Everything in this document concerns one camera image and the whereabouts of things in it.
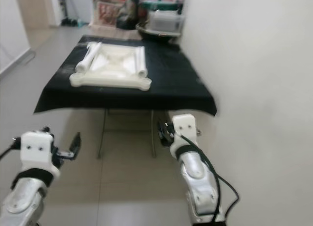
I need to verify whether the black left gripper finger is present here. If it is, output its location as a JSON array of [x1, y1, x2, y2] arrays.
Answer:
[[68, 132, 83, 157]]

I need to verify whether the white plastic table top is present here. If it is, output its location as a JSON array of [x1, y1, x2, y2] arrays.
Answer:
[[69, 42, 152, 91]]

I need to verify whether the metal folding table leg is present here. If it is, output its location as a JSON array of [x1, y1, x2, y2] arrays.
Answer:
[[149, 111, 157, 158], [100, 109, 109, 159]]

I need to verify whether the black tablecloth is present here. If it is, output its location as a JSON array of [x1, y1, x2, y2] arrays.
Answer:
[[33, 35, 218, 116]]

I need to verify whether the black wok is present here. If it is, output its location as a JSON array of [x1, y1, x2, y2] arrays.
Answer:
[[137, 24, 182, 41]]

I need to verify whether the clear plastic storage box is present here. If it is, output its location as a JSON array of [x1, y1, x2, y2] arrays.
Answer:
[[147, 10, 186, 35]]

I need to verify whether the beige cloth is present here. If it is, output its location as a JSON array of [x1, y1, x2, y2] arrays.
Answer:
[[89, 26, 140, 40]]

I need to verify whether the green round pot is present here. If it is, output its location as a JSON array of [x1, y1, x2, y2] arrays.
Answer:
[[142, 1, 179, 12]]

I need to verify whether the orange lid storage box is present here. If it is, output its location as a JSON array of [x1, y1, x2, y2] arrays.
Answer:
[[89, 0, 132, 30]]

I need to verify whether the white appliance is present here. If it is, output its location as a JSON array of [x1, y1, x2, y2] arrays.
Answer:
[[66, 0, 93, 23]]

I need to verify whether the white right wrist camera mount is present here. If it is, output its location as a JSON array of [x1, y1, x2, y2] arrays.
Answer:
[[169, 113, 199, 151]]

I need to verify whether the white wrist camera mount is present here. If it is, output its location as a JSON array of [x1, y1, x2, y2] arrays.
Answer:
[[169, 113, 199, 151], [20, 131, 59, 175]]

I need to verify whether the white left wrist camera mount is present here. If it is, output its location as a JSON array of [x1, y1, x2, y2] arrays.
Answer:
[[20, 131, 59, 175]]

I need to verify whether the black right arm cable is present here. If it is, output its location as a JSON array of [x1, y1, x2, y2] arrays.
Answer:
[[176, 132, 240, 226]]

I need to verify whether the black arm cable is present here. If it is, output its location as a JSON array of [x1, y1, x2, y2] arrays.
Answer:
[[176, 132, 240, 226], [0, 137, 22, 160]]

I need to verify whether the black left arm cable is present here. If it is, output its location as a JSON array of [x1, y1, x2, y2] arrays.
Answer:
[[0, 137, 22, 160]]

